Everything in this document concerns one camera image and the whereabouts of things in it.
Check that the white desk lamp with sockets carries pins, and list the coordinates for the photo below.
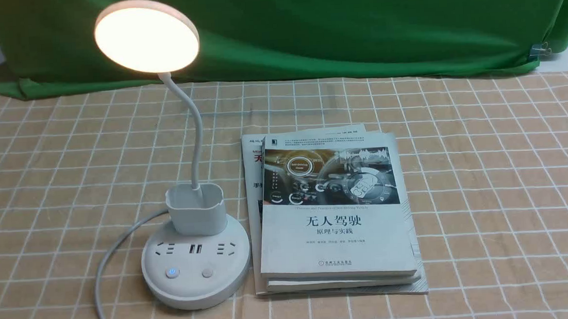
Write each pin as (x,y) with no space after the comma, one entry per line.
(201,254)

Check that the green backdrop cloth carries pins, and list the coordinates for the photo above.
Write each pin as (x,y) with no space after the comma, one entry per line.
(50,50)

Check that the bottom white book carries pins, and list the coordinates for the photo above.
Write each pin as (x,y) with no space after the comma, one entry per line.
(252,150)

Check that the white book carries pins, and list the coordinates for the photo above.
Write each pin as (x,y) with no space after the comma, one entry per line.
(252,150)
(344,283)

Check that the middle white book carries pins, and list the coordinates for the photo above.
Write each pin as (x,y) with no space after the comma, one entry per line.
(344,283)

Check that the top self-driving textbook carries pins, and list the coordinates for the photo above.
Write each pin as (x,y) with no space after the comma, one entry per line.
(336,225)

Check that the metal binder clip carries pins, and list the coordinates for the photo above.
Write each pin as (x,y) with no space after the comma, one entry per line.
(538,51)

